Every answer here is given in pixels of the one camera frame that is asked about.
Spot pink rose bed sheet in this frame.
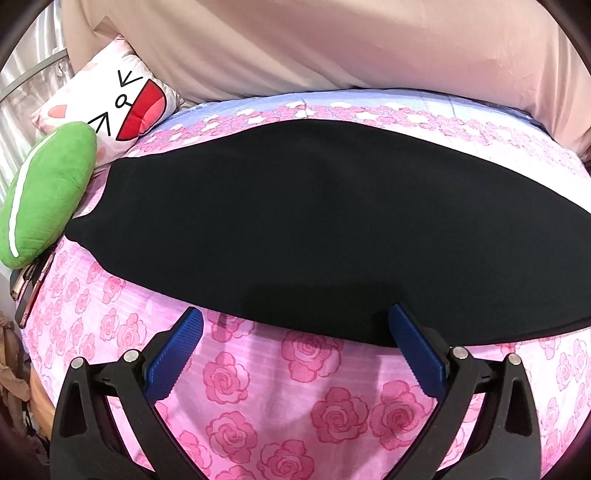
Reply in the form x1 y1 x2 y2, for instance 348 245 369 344
21 89 591 480

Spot silver curtain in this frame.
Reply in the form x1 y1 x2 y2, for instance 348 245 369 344
0 6 75 183

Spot beige blanket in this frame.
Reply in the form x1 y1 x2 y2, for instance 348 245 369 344
60 0 591 155

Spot rose gold phone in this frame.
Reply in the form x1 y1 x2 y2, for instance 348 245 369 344
9 251 56 329

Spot white cartoon face pillow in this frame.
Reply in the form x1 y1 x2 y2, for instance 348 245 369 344
31 37 180 166

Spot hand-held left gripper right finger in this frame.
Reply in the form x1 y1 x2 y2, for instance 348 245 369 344
387 305 542 480

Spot green leaf plush pillow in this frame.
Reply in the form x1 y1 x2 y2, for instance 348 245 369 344
0 121 98 269

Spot black pants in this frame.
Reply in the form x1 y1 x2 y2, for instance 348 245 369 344
63 117 591 349

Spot brown crumpled bag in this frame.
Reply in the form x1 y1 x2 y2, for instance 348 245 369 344
0 310 33 444

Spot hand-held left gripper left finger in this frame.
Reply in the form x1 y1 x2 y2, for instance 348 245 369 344
50 307 205 480

